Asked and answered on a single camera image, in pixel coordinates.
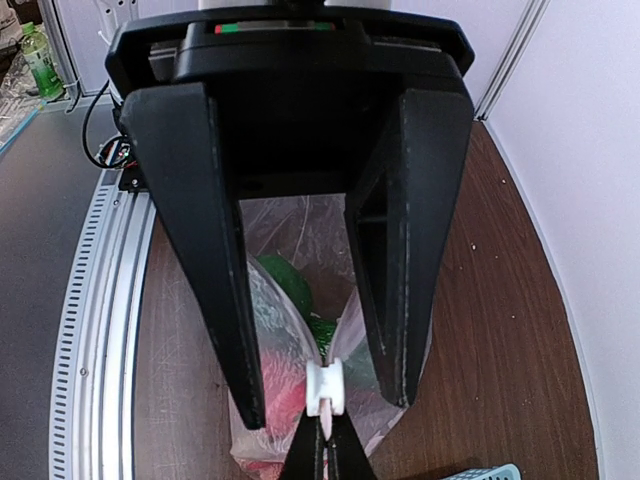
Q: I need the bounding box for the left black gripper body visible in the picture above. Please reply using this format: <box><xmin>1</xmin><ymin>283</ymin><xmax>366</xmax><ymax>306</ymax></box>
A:
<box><xmin>105</xmin><ymin>7</ymin><xmax>475</xmax><ymax>200</ymax></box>

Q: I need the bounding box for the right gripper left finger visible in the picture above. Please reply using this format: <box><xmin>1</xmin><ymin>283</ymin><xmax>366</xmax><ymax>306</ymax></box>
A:
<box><xmin>279</xmin><ymin>414</ymin><xmax>320</xmax><ymax>480</ymax></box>

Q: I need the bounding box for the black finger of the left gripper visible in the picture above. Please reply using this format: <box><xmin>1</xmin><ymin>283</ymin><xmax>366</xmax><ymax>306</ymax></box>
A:
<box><xmin>345</xmin><ymin>89</ymin><xmax>473</xmax><ymax>408</ymax></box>
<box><xmin>121</xmin><ymin>83</ymin><xmax>266</xmax><ymax>430</ymax></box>

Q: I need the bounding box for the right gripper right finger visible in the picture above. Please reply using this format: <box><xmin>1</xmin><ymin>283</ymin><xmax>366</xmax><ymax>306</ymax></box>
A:
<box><xmin>327</xmin><ymin>412</ymin><xmax>377</xmax><ymax>480</ymax></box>

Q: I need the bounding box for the red wax apple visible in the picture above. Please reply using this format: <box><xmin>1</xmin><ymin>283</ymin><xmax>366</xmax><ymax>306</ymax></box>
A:
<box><xmin>264</xmin><ymin>377</ymin><xmax>306</xmax><ymax>440</ymax></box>

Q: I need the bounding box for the green cucumber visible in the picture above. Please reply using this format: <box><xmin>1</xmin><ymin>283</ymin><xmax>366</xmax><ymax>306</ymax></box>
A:
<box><xmin>256</xmin><ymin>255</ymin><xmax>313</xmax><ymax>320</ymax></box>

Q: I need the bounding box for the clear zip top bag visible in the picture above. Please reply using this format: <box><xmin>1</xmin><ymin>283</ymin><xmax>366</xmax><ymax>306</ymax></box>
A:
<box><xmin>229</xmin><ymin>195</ymin><xmax>404</xmax><ymax>479</ymax></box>

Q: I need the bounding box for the green pepper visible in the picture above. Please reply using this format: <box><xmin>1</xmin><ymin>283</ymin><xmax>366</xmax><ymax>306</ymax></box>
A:
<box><xmin>305</xmin><ymin>313</ymin><xmax>338</xmax><ymax>360</ymax></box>

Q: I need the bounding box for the light blue plastic basket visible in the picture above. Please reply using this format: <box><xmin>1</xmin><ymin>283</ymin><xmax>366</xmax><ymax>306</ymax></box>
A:
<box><xmin>442</xmin><ymin>463</ymin><xmax>521</xmax><ymax>480</ymax></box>

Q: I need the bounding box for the left round circuit board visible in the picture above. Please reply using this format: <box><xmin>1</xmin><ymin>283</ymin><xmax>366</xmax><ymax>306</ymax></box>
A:
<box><xmin>94</xmin><ymin>135</ymin><xmax>137</xmax><ymax>170</ymax></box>

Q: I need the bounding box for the green drink bottle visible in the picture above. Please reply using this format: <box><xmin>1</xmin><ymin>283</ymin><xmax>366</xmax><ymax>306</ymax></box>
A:
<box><xmin>21</xmin><ymin>22</ymin><xmax>65</xmax><ymax>102</ymax></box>

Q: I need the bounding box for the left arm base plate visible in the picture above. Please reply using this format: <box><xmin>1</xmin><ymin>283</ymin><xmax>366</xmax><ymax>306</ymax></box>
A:
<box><xmin>112</xmin><ymin>100</ymin><xmax>148</xmax><ymax>193</ymax></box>

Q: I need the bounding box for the front aluminium rail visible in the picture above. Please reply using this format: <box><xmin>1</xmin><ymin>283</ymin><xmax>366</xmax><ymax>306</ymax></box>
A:
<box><xmin>48</xmin><ymin>171</ymin><xmax>156</xmax><ymax>479</ymax></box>

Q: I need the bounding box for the left aluminium frame post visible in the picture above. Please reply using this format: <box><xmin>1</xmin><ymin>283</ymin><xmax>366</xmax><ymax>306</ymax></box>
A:
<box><xmin>475</xmin><ymin>0</ymin><xmax>550</xmax><ymax>121</ymax></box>

